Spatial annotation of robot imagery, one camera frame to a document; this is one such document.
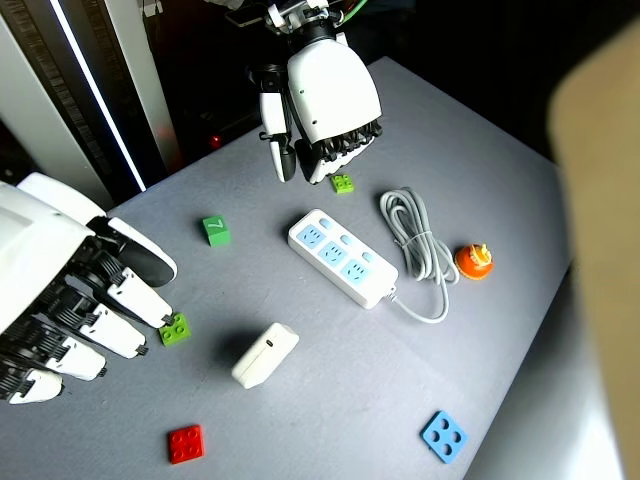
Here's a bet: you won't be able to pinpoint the small green toy brick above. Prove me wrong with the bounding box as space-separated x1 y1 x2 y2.
329 173 357 196

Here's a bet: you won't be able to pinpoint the white upright post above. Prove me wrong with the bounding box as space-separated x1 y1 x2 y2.
102 0 184 174

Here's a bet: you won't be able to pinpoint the white power adapter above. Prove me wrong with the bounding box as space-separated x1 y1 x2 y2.
230 321 301 391

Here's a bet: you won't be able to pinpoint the green number cube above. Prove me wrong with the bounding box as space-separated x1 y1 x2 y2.
201 214 234 248

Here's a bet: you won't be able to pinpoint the red toy brick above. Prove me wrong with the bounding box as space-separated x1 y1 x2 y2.
166 423 207 466

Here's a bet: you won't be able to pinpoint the grey upright panel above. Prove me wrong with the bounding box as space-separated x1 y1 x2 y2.
0 12 116 211

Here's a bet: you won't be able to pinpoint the white power strip blue sockets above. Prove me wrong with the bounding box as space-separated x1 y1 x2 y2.
287 208 400 310

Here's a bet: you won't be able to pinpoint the lime green toy brick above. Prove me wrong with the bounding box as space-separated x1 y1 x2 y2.
157 312 194 348

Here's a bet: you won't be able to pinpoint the orange toy cake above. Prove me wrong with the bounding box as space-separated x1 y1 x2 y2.
453 242 496 281

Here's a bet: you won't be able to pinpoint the blurred beige panel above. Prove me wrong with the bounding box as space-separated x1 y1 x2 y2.
547 19 640 480

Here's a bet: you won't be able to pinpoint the grey coiled power cord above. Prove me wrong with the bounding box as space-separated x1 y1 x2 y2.
378 186 461 325

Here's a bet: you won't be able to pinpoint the blue four-hole block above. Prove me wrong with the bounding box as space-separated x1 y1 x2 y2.
420 409 470 465

